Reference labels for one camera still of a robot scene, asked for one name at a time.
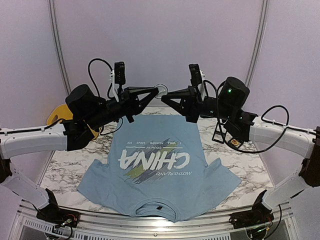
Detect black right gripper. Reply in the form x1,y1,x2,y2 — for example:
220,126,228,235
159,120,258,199
161,85,235,123

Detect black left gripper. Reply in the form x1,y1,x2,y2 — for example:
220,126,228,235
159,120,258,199
85,86,159,131

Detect round white brooch badge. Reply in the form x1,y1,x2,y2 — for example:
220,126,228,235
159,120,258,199
154,84,169,100

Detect black brooch box base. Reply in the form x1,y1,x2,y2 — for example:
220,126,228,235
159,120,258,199
211,122,226,144

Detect light blue printed t-shirt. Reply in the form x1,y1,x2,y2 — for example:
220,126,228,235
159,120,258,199
77,115,241,222

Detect black brooch box lid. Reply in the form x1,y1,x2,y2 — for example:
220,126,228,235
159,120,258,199
227,137,245,150

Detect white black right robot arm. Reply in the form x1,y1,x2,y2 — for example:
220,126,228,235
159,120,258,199
161,77,320,229

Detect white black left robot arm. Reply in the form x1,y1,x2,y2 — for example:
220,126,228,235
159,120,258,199
0,84,159,224

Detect yellow plastic basket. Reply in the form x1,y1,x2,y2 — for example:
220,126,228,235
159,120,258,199
39,104,100,151

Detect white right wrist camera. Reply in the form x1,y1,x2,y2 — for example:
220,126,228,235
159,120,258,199
188,63,205,100

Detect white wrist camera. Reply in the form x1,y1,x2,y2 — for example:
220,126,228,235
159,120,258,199
188,63,205,100
107,61,126,102

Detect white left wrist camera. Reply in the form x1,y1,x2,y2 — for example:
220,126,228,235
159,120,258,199
107,61,126,102

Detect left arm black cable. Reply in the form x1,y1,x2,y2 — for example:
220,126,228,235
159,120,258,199
87,58,123,135

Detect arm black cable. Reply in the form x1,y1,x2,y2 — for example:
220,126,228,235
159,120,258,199
199,79,292,153
87,58,123,135

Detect right aluminium corner post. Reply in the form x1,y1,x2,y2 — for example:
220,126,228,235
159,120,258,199
243,0,270,89

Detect aluminium corner post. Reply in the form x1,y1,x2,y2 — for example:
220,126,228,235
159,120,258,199
47,0,72,96
243,0,270,89

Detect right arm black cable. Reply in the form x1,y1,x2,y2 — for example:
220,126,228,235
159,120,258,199
199,79,292,153

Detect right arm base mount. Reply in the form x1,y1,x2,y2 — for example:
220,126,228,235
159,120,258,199
228,210,274,229

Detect left aluminium corner post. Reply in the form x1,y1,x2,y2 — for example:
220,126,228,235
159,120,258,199
47,0,72,96

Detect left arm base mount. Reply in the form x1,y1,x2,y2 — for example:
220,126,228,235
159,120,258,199
36,208,80,228

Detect aluminium front rail frame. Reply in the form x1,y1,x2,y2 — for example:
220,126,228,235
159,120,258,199
9,197,298,240

